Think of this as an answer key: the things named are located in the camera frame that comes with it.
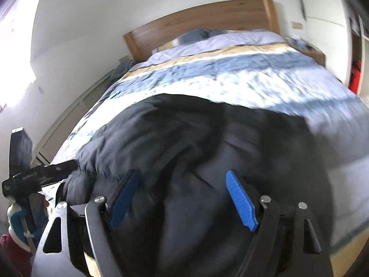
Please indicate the wooden nightstand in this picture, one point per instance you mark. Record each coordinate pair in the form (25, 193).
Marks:
(315, 54)

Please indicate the wooden headboard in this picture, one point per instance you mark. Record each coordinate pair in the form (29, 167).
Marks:
(201, 17)

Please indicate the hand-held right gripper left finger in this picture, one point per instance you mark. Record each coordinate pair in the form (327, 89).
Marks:
(124, 196)

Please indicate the pink garment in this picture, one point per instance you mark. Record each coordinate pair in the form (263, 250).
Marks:
(11, 254)

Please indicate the white wardrobe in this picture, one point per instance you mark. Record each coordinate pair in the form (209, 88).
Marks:
(323, 5)

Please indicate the bright window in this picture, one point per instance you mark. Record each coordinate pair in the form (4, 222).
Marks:
(14, 63)

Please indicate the blue pillow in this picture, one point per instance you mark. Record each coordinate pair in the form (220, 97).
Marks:
(199, 34)

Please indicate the blue-grey cloth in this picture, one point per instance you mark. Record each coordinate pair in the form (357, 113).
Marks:
(122, 67)

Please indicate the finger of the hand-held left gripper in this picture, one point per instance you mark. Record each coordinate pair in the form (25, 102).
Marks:
(62, 167)

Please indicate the striped duvet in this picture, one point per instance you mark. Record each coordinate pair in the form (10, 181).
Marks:
(230, 69)

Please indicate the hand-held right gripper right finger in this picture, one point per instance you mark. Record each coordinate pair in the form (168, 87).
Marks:
(240, 199)

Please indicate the wall switch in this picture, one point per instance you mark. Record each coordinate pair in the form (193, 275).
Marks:
(297, 25)

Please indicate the black puffer jacket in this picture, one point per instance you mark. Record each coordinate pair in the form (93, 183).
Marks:
(187, 138)

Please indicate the red item in wardrobe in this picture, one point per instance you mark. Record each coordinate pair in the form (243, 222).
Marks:
(355, 76)

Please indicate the striped pillow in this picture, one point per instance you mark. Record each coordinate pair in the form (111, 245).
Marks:
(168, 46)

